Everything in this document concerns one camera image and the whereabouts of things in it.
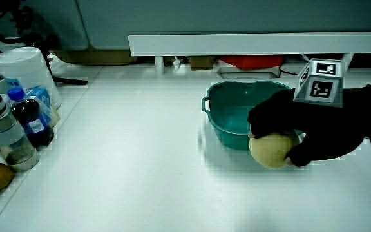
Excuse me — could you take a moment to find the person's right hand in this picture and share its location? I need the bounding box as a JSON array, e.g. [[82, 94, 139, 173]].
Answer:
[[247, 57, 371, 168]]

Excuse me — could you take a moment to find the yellow round pear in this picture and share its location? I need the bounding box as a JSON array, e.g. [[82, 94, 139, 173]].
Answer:
[[249, 131, 301, 169]]

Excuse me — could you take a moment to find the white desk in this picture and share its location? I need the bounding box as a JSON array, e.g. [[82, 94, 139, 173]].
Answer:
[[0, 63, 371, 232]]

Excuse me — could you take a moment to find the green plastic basin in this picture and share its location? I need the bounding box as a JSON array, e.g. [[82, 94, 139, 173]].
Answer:
[[201, 80, 303, 151]]

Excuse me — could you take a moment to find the red box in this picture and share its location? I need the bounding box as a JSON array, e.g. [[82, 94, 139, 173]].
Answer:
[[219, 55, 284, 70]]

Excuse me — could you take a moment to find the white raised shelf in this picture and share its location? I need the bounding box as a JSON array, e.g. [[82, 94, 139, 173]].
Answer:
[[128, 31, 371, 75]]

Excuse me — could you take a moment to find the small brown box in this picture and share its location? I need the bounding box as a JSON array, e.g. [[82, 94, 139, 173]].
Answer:
[[188, 56, 216, 71]]

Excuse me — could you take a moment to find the brown cardboard box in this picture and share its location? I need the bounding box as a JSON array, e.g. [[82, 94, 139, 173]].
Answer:
[[52, 47, 138, 66]]

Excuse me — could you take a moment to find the blue and white carton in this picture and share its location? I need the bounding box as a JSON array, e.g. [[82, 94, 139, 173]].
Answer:
[[26, 86, 61, 128]]

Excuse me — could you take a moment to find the dark drink bottle blue cap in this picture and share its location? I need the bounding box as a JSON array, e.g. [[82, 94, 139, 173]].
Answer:
[[7, 87, 55, 148]]

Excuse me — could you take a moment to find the white plastic bucket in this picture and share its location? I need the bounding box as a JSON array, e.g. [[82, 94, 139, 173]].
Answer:
[[0, 46, 62, 110]]

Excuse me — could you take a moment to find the clear water bottle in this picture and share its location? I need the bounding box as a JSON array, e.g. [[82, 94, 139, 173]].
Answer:
[[0, 86, 41, 173]]

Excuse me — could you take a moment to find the black tripod stand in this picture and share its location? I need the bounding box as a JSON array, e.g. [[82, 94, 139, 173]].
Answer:
[[0, 0, 89, 86]]

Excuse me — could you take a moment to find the black cable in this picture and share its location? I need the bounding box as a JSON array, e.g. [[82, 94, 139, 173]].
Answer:
[[278, 63, 299, 77]]

